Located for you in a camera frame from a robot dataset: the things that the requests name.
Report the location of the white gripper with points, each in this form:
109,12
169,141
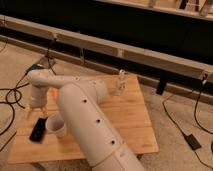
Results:
37,99

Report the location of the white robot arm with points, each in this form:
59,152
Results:
78,102

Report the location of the white paper cup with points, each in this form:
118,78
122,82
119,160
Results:
56,126

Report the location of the blue black electronic box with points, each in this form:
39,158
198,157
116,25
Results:
34,67

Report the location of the clear plastic bottle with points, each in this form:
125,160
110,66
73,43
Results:
120,82

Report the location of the wooden board table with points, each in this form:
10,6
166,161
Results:
127,113

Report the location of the long wooden beam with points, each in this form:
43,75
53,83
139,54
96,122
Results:
143,56

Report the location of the black power adapter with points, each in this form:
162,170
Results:
192,141

